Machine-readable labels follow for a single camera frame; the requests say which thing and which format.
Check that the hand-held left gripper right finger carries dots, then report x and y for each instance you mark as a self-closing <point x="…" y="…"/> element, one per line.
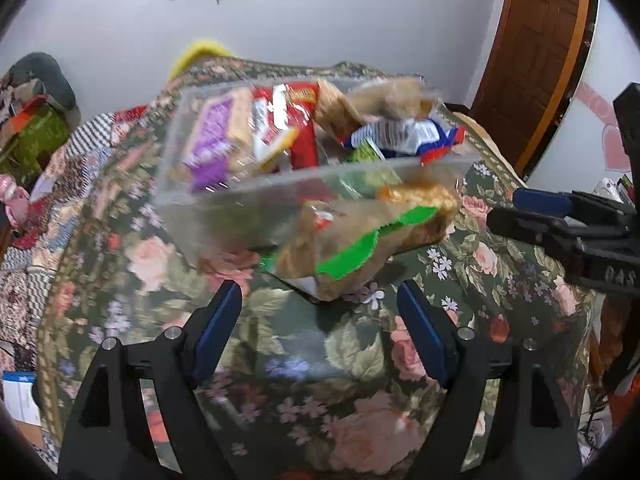
<point x="424" y="332"/>

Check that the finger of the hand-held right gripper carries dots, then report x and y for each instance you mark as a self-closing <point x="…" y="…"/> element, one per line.
<point x="542" y="202"/>
<point x="525" y="227"/>

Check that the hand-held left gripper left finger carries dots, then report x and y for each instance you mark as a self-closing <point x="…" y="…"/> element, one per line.
<point x="216" y="330"/>

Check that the green-striped pastry bag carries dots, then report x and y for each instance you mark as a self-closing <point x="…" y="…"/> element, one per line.
<point x="350" y="255"/>

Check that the clear plastic container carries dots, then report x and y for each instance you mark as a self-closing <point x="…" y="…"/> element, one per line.
<point x="240" y="210"/>

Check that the blue and white snack packet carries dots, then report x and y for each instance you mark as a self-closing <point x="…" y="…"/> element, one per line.
<point x="405" y="135"/>

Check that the small green snack packet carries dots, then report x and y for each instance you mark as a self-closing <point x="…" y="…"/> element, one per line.
<point x="367" y="152"/>

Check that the purple label cracker packet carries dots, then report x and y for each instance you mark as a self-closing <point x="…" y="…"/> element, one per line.
<point x="215" y="140"/>

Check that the red snack packet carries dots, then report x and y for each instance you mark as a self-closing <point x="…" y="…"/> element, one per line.
<point x="300" y="130"/>

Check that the floral tablecloth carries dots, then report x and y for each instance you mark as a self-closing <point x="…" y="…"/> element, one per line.
<point x="300" y="360"/>

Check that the white heart-print wardrobe door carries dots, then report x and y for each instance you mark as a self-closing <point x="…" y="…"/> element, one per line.
<point x="590" y="125"/>

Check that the brown wooden door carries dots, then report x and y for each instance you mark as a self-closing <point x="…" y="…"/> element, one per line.
<point x="535" y="60"/>

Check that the blue and white carton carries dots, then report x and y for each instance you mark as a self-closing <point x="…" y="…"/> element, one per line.
<point x="20" y="397"/>

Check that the patchwork quilt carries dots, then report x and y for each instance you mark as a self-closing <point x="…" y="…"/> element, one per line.
<point x="45" y="210"/>

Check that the pink rabbit toy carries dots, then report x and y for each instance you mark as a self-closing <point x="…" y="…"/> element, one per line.
<point x="12" y="200"/>

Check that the green patterned bag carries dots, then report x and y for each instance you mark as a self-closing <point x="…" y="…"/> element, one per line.
<point x="30" y="142"/>

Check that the yellow foam tube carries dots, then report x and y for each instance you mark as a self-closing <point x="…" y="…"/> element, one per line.
<point x="200" y="52"/>

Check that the orange-red box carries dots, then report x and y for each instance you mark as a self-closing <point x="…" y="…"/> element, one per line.
<point x="27" y="112"/>

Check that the grey plush toy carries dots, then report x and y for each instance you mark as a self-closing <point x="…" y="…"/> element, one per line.
<point x="45" y="77"/>

